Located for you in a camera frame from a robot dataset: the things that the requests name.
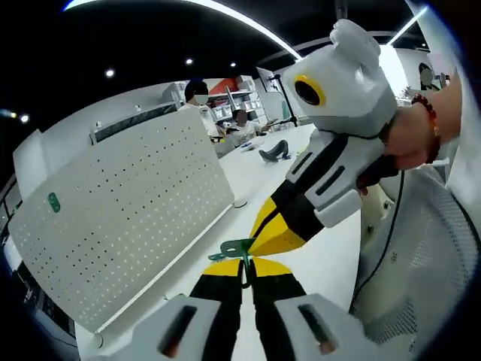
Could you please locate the person's white shirt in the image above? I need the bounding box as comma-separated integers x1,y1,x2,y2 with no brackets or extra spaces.
445,56,481,211

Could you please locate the person's right hand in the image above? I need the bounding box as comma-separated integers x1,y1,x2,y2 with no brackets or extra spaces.
378,101,439,171

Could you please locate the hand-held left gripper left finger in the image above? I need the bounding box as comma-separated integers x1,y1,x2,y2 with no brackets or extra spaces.
89,257,244,361

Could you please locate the grey mesh office chair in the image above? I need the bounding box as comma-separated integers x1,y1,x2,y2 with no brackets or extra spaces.
351,167,481,356

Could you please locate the dark grey shoe-shaped object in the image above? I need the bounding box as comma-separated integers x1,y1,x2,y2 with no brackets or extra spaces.
258,139,291,164

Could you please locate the metal shelf rack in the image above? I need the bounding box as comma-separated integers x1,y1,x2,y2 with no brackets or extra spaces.
89,100,181,146

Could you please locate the ceiling light strip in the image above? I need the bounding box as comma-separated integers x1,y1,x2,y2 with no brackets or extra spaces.
386,4,430,45
62,0,304,61

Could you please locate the white pegboard mounting plate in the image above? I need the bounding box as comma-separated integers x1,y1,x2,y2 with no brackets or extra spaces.
7,108,249,349

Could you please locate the red bead bracelet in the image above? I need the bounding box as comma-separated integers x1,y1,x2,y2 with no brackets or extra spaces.
410,93,443,165

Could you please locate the shelf rack with storage bins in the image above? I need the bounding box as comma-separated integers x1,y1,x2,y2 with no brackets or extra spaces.
208,74,268,123

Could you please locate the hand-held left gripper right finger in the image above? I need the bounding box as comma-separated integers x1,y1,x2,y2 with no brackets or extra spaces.
250,256,414,361

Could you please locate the black cable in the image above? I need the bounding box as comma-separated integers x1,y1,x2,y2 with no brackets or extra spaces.
348,169,406,315

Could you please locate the monitor on black stand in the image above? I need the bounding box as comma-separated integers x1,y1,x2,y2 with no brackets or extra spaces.
256,66,300,128

